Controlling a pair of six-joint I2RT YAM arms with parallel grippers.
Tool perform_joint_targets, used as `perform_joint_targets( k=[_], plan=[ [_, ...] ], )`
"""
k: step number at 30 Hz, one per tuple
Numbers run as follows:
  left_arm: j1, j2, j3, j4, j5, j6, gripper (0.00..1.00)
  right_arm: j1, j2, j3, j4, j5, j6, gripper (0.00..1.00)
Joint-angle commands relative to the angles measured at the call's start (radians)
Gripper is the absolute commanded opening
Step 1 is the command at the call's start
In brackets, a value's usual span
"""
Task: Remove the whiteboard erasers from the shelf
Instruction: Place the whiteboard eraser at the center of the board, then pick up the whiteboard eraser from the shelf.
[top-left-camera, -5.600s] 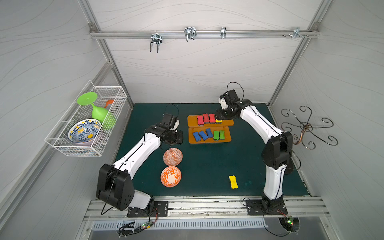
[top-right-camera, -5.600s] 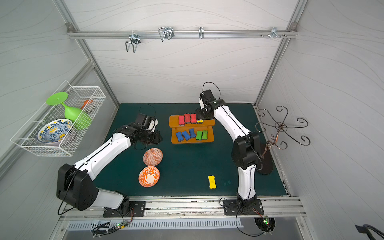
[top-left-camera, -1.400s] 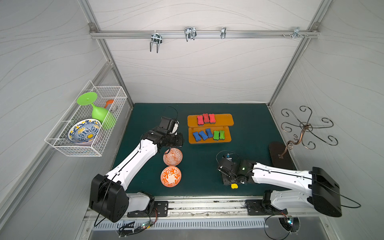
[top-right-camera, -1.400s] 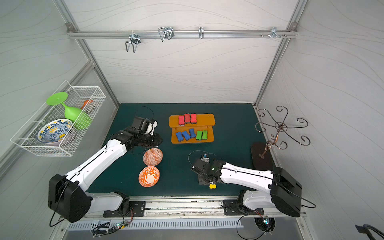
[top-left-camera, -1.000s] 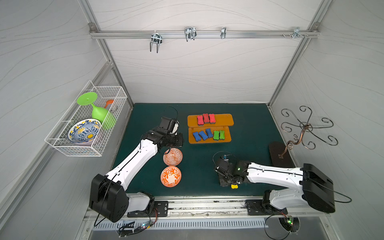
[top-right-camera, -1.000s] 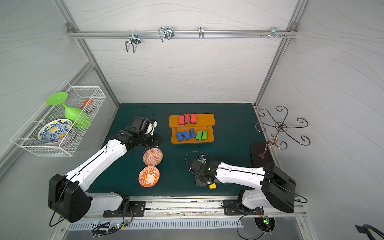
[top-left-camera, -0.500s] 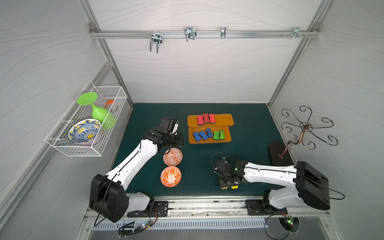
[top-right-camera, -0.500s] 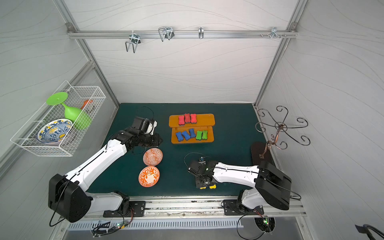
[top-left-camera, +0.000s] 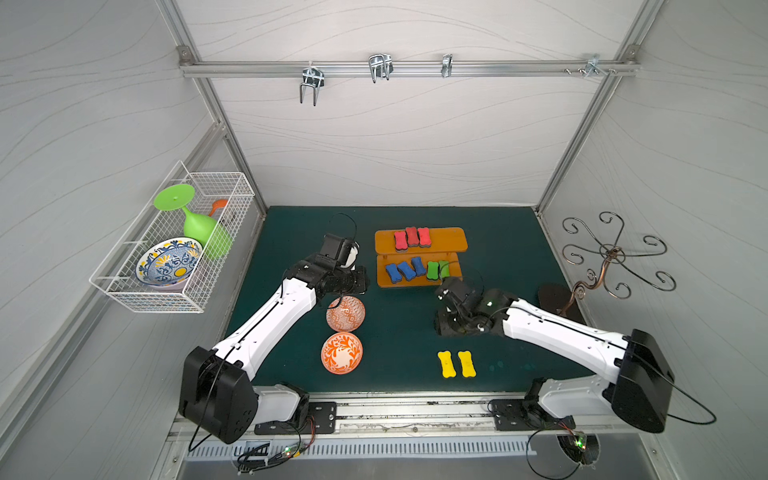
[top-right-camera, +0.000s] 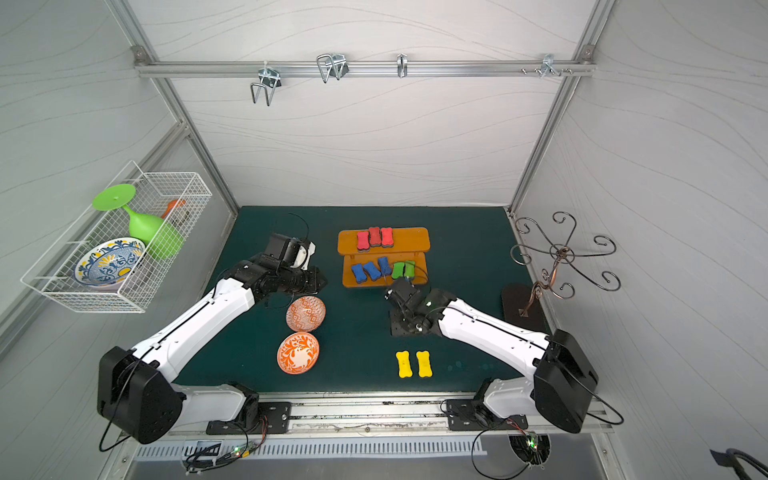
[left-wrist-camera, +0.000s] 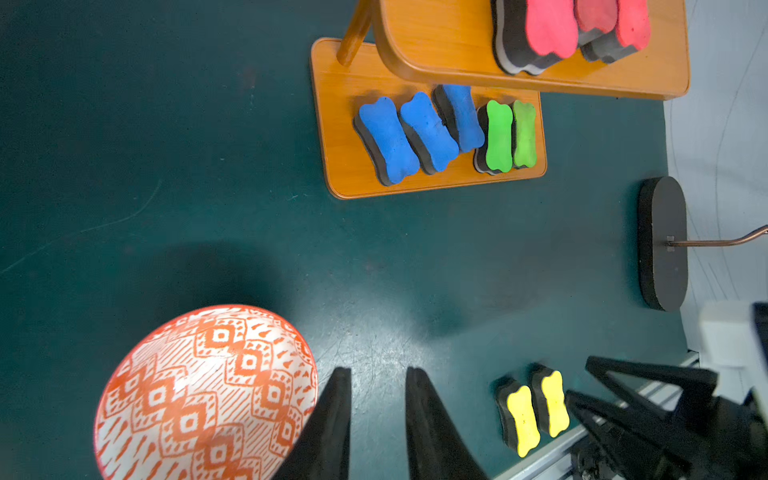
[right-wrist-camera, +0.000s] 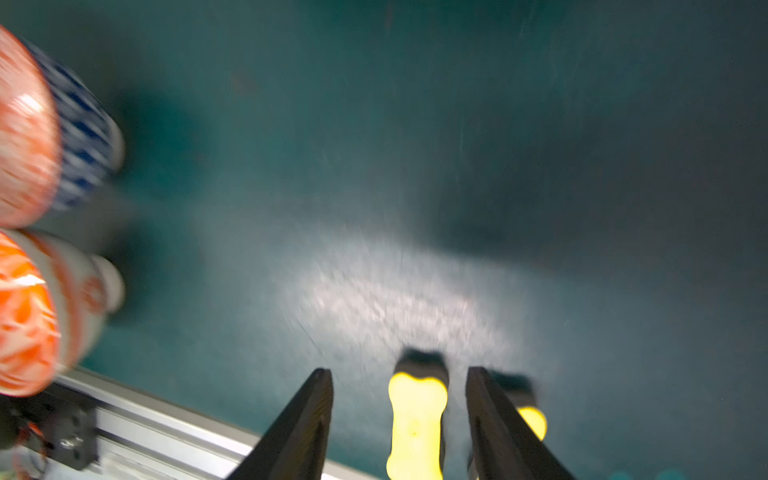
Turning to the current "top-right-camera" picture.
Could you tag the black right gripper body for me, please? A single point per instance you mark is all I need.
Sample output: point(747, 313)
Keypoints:
point(405, 298)

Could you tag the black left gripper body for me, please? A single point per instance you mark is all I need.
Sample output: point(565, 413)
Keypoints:
point(306, 282)

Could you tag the yellow eraser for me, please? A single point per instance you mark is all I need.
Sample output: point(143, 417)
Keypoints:
point(424, 364)
point(404, 365)

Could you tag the red eraser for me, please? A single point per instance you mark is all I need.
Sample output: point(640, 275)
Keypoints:
point(387, 237)
point(363, 241)
point(374, 237)

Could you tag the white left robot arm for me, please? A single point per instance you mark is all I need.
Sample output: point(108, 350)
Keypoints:
point(137, 389)

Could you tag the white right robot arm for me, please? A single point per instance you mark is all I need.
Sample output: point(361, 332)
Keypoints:
point(557, 380)

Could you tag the orange patterned bowl far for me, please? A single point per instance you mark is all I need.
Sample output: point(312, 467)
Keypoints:
point(306, 314)

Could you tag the green eraser right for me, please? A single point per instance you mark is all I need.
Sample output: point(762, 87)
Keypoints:
point(409, 269)

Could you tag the green eraser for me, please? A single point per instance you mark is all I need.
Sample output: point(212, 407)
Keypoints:
point(398, 270)
point(409, 269)

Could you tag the green eraser left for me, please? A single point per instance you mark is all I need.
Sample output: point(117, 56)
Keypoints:
point(398, 270)

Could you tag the blue eraser right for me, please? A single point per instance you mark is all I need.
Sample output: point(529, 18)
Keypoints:
point(384, 266)

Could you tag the blue eraser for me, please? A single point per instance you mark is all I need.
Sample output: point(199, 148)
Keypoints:
point(359, 273)
point(384, 266)
point(372, 271)

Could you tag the blue eraser left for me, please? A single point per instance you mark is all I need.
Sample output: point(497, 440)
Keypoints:
point(359, 273)

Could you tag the blue eraser middle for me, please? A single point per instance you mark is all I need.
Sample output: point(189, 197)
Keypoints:
point(372, 271)

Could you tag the orange floral bowl near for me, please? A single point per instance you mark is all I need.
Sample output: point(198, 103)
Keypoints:
point(298, 353)

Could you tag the green plastic goblet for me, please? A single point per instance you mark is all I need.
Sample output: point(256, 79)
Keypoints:
point(163, 241)

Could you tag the bronze metal hook stand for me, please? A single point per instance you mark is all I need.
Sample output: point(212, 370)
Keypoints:
point(522, 305)

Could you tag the orange object in basket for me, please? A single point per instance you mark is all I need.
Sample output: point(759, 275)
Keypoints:
point(173, 205)

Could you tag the blue yellow patterned bowl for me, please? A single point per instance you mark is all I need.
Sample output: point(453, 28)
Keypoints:
point(109, 263)

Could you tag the metal double hook left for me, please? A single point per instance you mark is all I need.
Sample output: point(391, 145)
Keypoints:
point(268, 81)

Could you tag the metal double hook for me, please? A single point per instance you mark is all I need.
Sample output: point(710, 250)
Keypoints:
point(332, 65)
point(268, 81)

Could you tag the metal double hook middle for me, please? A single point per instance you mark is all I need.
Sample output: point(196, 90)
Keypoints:
point(332, 65)

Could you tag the small metal hook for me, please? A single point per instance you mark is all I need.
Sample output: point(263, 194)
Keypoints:
point(402, 65)

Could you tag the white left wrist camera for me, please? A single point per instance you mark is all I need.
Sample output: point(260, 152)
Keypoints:
point(305, 252)

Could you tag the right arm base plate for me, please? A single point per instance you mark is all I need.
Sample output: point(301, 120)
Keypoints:
point(464, 416)

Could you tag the aluminium front rail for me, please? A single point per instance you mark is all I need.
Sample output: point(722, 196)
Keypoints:
point(326, 413)

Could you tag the aluminium rail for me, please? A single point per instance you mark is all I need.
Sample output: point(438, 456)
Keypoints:
point(326, 413)
point(357, 69)

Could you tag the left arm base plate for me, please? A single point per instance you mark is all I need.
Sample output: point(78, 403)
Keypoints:
point(256, 416)

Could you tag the white wire basket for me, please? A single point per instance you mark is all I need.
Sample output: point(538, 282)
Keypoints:
point(52, 274)

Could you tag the aluminium top rail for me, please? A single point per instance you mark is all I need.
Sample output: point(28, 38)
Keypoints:
point(357, 69)

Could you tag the metal bracket hook right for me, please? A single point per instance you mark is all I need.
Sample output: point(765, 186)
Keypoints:
point(548, 68)

